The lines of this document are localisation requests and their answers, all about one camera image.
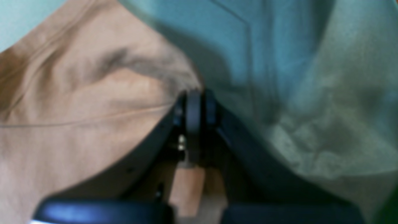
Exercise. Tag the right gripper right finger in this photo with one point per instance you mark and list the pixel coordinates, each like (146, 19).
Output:
(259, 188)

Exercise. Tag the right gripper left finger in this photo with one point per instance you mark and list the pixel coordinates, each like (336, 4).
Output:
(105, 198)

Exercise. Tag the tan T-shirt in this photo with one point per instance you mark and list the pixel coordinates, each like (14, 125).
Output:
(77, 93)

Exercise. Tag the green table cloth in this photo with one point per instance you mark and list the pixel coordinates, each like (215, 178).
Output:
(314, 79)

